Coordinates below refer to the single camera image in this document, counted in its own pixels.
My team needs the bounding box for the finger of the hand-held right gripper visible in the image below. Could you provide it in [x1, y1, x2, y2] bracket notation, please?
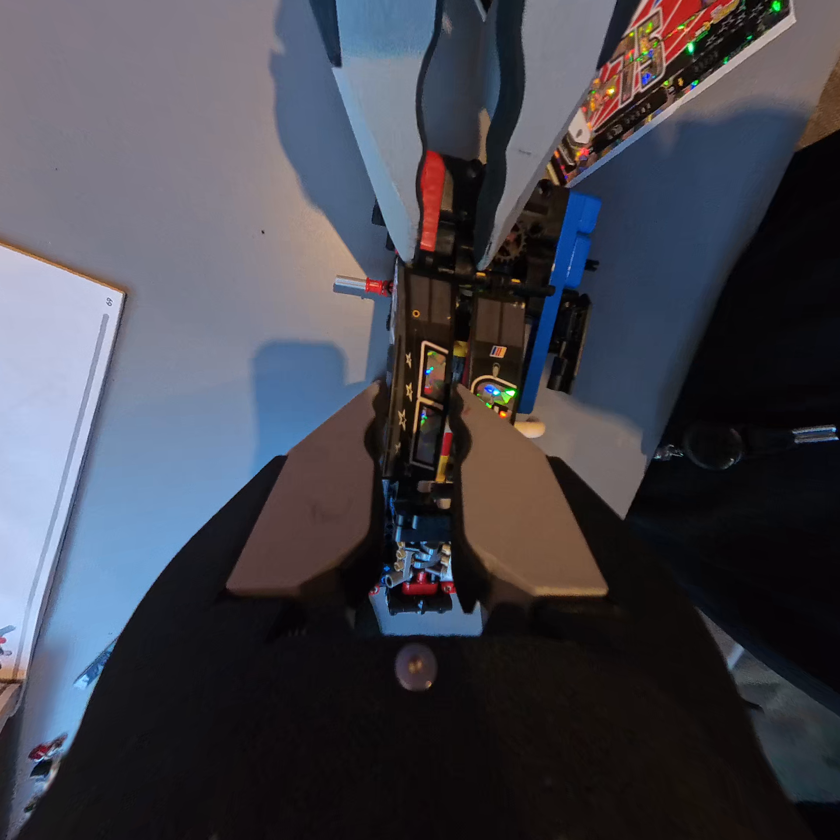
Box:
[331, 0, 439, 265]
[472, 0, 619, 271]

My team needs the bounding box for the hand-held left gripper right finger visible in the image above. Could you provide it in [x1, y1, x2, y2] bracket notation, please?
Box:
[448, 384, 609, 614]

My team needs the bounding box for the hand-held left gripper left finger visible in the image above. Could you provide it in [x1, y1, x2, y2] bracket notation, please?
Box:
[226, 379, 388, 601]

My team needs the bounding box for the toy brick car model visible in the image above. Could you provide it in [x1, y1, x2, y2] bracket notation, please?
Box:
[335, 150, 602, 619]

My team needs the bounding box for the black starred brick panel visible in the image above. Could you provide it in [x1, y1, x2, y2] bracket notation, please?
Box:
[384, 272, 458, 483]

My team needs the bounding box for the holographic sticker sheet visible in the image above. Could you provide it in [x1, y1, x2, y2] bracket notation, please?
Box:
[545, 0, 798, 188]

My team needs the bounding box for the open instruction booklet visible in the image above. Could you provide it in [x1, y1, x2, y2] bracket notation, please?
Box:
[0, 243, 127, 686]

